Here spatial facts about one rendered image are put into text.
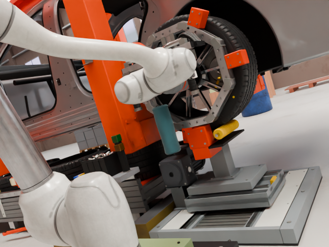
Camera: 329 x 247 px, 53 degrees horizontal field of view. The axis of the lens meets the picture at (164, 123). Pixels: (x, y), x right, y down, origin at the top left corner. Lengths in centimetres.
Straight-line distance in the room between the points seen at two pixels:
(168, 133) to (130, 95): 68
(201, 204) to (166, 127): 51
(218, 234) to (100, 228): 94
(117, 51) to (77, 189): 40
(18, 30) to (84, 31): 115
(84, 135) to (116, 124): 716
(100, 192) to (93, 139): 803
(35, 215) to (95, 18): 131
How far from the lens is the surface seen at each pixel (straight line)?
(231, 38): 173
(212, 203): 191
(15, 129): 100
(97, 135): 876
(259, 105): 634
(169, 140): 173
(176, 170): 198
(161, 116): 171
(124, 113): 195
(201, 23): 172
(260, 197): 179
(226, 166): 193
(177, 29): 176
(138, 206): 217
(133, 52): 97
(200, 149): 178
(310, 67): 1173
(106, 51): 96
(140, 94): 109
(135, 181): 210
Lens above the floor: 76
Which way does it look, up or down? 4 degrees down
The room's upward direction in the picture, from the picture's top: 17 degrees counter-clockwise
